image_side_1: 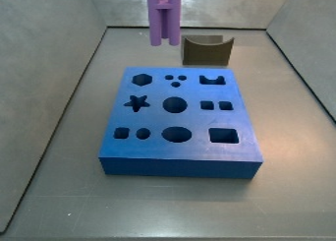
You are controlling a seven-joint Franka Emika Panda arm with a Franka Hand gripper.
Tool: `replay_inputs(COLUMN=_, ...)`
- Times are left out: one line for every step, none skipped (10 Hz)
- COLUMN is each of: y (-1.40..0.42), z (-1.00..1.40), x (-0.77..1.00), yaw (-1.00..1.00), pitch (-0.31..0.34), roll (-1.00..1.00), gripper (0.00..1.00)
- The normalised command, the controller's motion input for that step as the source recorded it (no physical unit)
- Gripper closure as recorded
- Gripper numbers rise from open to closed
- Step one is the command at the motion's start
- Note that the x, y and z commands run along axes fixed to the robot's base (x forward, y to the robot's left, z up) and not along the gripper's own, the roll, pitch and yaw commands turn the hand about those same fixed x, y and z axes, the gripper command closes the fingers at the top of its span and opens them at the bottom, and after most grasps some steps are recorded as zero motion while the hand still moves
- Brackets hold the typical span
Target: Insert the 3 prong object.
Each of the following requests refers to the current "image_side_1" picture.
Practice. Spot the purple three prong object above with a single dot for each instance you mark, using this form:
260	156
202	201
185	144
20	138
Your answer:
164	21

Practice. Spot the blue shape sorter block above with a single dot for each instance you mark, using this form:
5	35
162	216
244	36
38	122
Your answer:
178	124

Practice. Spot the dark olive curved block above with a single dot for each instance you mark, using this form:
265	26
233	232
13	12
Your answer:
205	50

